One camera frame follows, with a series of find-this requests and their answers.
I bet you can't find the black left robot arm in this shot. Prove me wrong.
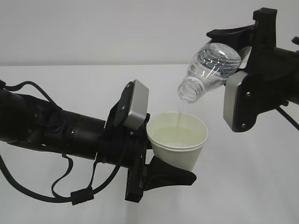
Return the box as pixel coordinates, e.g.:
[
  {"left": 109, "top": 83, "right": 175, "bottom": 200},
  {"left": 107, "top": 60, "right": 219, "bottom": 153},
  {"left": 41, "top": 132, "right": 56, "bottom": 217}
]
[{"left": 0, "top": 80, "right": 196, "bottom": 205}]

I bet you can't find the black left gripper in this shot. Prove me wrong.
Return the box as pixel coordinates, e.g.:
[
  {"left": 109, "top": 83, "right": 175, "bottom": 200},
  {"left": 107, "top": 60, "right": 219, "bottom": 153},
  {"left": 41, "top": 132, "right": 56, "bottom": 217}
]
[{"left": 94, "top": 113, "right": 197, "bottom": 202}]

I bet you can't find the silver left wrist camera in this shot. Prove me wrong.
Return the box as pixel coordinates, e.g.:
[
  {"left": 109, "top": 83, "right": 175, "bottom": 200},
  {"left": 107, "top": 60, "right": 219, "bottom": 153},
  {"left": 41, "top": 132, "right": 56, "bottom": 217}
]
[{"left": 105, "top": 79, "right": 150, "bottom": 133}]

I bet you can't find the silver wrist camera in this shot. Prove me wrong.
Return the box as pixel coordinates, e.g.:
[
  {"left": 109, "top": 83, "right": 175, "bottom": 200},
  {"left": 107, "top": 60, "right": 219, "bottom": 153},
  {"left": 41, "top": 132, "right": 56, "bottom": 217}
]
[
  {"left": 223, "top": 70, "right": 289, "bottom": 133},
  {"left": 105, "top": 79, "right": 150, "bottom": 133}
]

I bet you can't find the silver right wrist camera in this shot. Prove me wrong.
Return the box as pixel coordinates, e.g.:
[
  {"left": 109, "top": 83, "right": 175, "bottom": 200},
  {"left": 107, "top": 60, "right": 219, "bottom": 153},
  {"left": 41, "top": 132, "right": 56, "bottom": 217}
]
[{"left": 223, "top": 70, "right": 289, "bottom": 133}]

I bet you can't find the white paper cup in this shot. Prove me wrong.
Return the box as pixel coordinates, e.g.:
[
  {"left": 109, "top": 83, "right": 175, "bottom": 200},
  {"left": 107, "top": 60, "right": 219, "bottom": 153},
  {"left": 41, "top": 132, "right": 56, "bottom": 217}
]
[{"left": 146, "top": 112, "right": 208, "bottom": 171}]

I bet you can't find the clear plastic water bottle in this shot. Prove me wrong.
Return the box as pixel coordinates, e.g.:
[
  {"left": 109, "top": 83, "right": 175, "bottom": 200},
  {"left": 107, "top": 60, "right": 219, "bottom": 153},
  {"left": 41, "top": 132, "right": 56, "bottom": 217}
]
[{"left": 178, "top": 42, "right": 251, "bottom": 104}]

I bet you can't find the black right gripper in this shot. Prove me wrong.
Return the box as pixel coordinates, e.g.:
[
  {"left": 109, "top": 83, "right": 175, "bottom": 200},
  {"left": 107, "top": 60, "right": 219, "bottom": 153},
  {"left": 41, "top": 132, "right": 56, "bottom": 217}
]
[{"left": 206, "top": 8, "right": 299, "bottom": 104}]

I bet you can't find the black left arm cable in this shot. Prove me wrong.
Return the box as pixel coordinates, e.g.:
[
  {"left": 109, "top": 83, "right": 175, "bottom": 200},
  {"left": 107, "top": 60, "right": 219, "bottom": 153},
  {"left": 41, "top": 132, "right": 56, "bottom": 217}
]
[{"left": 0, "top": 80, "right": 124, "bottom": 206}]

